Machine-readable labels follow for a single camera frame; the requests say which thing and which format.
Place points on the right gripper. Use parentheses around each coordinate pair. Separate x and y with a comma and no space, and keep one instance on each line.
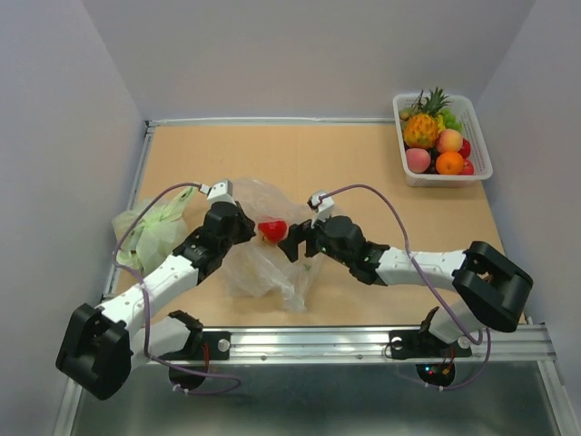
(297,233)

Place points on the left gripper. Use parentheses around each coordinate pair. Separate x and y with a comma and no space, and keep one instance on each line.
(247,225)

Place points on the red apple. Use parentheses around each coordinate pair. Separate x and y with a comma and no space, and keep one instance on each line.
(467,169)
(273,231)
(465,149)

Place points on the clear plastic fruit bag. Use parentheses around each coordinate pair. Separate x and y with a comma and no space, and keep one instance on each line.
(258,267)

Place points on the small pineapple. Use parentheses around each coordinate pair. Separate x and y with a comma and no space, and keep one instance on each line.
(422,128)

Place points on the orange fruit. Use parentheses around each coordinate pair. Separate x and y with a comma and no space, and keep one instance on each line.
(449,163)

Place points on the yellow pink peach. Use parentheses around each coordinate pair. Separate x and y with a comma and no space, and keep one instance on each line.
(449,140)

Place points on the green grapes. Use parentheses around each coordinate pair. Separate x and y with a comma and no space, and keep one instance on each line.
(448,120)

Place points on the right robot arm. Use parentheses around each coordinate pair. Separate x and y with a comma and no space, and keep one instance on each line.
(492,290)

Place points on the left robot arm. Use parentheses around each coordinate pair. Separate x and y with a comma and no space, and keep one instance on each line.
(98,351)

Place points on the green plastic bag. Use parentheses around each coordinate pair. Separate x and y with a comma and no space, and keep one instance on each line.
(156,234)

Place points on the longan bunch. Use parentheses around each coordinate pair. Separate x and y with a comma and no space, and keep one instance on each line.
(408,109)

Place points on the white plastic basket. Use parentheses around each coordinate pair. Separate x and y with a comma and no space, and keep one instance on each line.
(463,109)

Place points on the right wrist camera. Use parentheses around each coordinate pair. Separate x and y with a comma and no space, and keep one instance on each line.
(322,205)

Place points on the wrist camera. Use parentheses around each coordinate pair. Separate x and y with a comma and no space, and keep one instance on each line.
(322,205)
(220,192)

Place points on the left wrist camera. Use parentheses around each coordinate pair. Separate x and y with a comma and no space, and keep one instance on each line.
(220,192)

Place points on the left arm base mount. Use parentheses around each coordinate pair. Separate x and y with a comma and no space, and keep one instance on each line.
(193,346)

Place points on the aluminium front rail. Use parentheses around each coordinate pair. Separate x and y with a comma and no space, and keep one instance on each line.
(328,345)

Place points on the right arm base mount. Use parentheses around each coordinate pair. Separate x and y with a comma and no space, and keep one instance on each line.
(415,344)

